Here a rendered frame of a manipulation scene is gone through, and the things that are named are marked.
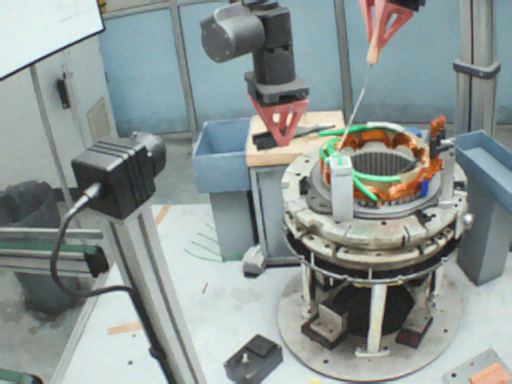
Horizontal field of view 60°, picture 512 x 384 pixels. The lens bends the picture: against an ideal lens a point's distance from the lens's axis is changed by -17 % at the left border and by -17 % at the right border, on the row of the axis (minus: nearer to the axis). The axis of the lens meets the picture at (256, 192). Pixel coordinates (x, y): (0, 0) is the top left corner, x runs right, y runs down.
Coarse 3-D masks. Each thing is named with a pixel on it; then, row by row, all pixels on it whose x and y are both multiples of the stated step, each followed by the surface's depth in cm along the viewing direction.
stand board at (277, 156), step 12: (252, 120) 114; (276, 120) 112; (288, 120) 112; (300, 120) 111; (312, 120) 111; (324, 120) 110; (336, 120) 109; (252, 132) 109; (252, 144) 104; (300, 144) 102; (312, 144) 101; (252, 156) 100; (264, 156) 100; (276, 156) 100; (288, 156) 99
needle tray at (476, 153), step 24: (456, 144) 99; (480, 144) 101; (480, 168) 87; (504, 168) 93; (480, 192) 91; (504, 192) 80; (480, 216) 93; (504, 216) 90; (480, 240) 94; (504, 240) 94; (480, 264) 96; (504, 264) 98
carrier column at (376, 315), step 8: (376, 288) 77; (384, 288) 77; (376, 296) 78; (384, 296) 78; (376, 304) 79; (384, 304) 79; (376, 312) 80; (376, 320) 81; (368, 328) 84; (376, 328) 82; (368, 336) 84; (376, 336) 83; (368, 344) 85; (376, 344) 84; (368, 352) 86; (376, 352) 86
